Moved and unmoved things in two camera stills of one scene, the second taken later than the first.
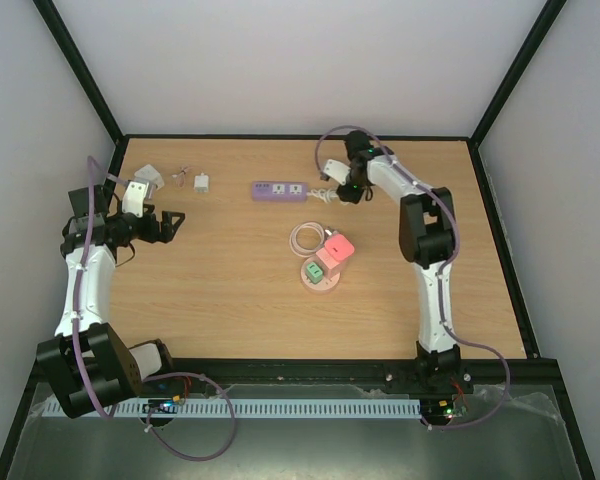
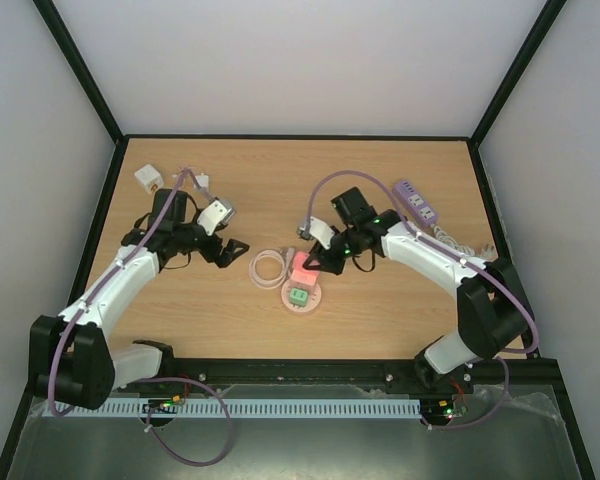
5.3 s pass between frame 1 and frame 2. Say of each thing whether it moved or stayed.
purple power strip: moved
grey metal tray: stayed
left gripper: moved
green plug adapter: moved
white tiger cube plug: stayed
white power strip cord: moved
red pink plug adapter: moved
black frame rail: stayed
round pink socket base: moved
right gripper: moved
